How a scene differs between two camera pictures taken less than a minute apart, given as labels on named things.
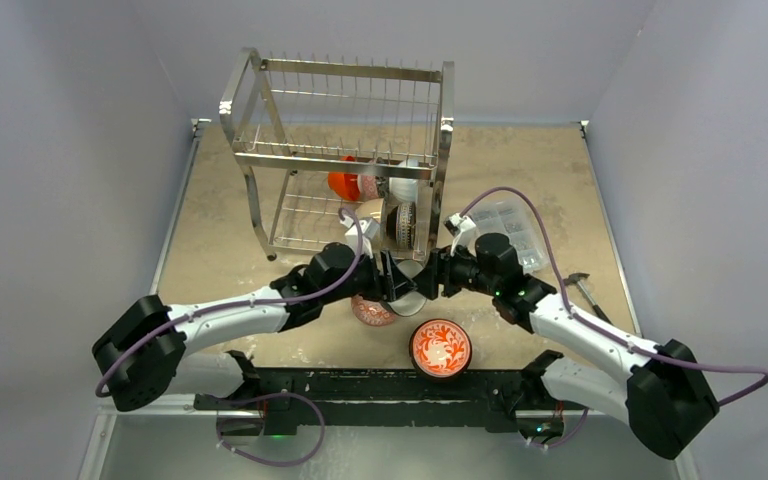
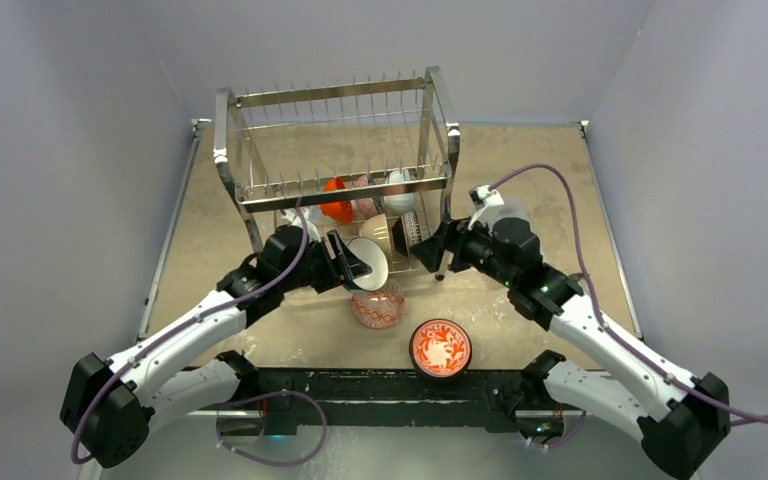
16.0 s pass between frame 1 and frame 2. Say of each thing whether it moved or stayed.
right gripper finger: moved
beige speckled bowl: moved
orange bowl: moved
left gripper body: moved
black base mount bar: stayed
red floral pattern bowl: stayed
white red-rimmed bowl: moved
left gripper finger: moved
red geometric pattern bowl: stayed
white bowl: moved
